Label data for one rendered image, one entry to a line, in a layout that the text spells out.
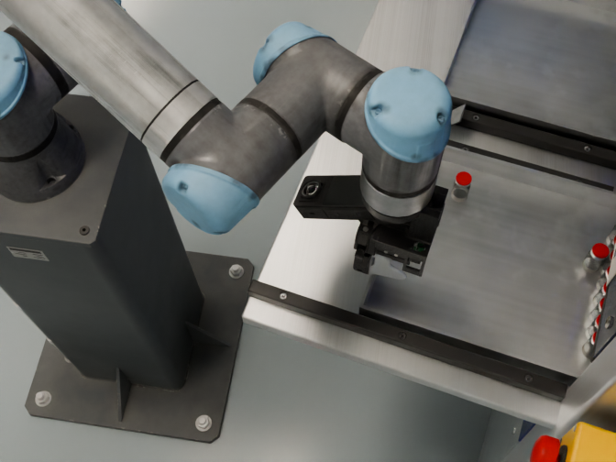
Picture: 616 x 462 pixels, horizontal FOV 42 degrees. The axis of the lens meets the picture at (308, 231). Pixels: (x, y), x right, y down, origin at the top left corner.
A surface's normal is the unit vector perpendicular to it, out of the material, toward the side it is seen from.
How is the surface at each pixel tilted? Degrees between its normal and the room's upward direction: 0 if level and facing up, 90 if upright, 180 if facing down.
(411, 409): 0
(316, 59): 1
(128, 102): 51
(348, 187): 27
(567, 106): 0
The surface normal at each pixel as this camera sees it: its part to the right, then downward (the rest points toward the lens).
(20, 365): -0.03, -0.46
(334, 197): -0.44, -0.58
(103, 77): -0.27, 0.37
